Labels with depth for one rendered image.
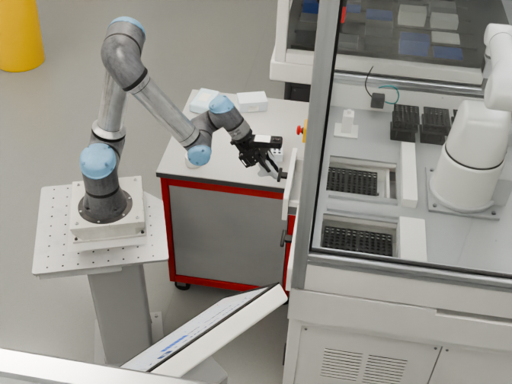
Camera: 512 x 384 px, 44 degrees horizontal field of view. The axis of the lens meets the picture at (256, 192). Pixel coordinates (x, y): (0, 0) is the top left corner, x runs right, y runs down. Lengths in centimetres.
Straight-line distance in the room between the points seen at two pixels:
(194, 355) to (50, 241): 102
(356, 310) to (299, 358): 33
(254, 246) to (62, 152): 166
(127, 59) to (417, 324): 114
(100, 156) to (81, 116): 212
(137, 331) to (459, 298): 136
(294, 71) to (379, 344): 141
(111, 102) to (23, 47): 265
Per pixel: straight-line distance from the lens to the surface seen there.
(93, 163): 211
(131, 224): 221
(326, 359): 212
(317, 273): 178
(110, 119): 216
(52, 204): 244
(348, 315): 191
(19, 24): 465
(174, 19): 537
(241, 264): 280
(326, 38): 134
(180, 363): 140
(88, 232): 223
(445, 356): 208
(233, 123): 212
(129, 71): 190
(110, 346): 274
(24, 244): 342
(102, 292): 247
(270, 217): 257
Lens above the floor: 235
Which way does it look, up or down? 41 degrees down
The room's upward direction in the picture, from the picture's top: 2 degrees clockwise
